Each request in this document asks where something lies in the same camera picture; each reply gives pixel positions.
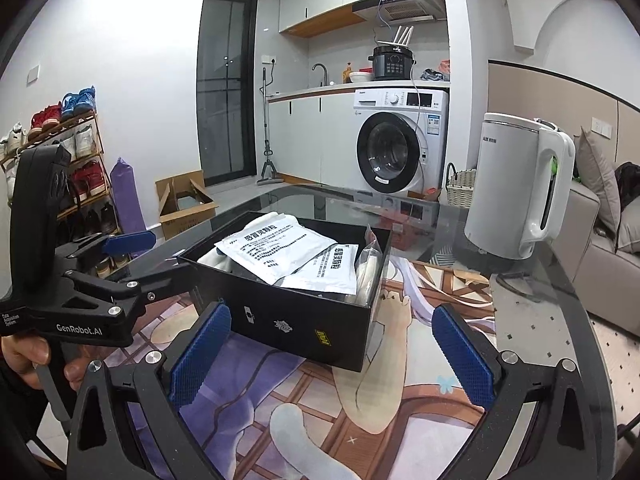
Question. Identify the range hood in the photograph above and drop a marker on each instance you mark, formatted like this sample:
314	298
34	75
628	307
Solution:
400	10

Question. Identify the grey sofa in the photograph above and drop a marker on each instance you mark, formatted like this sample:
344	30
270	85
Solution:
610	280

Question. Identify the dark glass door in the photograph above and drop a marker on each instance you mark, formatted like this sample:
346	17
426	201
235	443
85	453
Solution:
225	85

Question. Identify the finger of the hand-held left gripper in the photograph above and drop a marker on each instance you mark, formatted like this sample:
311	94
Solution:
127	243
160	274

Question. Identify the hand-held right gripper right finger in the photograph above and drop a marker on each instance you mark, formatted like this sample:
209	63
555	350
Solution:
462	355

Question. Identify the wall switch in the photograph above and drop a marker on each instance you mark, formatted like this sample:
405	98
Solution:
601	127

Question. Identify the white wicker basket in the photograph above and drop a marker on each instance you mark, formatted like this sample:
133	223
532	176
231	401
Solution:
462	187

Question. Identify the black cardboard box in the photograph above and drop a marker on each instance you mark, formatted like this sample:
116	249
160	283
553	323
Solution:
300	325

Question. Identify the person's left forearm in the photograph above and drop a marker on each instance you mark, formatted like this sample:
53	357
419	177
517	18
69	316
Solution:
25	420

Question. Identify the kitchen faucet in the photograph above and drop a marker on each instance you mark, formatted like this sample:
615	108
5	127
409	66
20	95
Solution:
322	72

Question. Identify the white lower cabinets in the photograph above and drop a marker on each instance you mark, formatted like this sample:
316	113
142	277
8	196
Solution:
310	135

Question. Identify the mop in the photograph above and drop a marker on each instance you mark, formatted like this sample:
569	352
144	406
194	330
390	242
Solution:
265	130

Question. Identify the rolled purple yoga mat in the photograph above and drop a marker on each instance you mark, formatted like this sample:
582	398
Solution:
125	195

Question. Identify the pile of clothes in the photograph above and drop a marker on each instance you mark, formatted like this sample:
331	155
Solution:
434	74

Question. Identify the white bowl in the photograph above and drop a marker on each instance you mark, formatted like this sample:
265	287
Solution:
361	77

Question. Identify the white electric kettle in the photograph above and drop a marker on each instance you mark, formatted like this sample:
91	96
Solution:
505	185

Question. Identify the black clothing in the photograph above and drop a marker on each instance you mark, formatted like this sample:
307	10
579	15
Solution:
630	185

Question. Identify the person's left hand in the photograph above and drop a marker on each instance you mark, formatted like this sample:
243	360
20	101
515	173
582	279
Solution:
25	355

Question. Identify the grey pillow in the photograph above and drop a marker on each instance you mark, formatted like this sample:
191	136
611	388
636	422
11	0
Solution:
597	180

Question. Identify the row of assorted shoes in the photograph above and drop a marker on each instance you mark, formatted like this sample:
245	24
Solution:
85	175

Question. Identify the open cardboard box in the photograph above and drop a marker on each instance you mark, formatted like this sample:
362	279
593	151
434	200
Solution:
185	220

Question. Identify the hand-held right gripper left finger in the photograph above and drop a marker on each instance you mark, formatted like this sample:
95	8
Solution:
200	355

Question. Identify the white foam piece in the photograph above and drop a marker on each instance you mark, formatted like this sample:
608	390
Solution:
212	260

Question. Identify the white medicine sachet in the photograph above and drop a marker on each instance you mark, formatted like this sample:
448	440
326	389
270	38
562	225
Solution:
325	272
270	250

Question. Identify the black pressure cooker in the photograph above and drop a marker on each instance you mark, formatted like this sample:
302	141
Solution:
392	65

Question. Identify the white router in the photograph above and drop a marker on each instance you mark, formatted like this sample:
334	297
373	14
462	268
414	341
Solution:
400	36

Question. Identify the white washing machine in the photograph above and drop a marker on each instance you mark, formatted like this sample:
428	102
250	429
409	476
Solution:
390	150

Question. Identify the printed table mat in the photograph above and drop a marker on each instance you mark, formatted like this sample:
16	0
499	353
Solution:
280	395

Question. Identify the yellow bottle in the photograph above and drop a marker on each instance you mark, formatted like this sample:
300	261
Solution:
347	74

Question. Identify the wooden shoe rack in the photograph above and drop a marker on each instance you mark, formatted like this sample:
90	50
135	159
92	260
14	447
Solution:
97	157

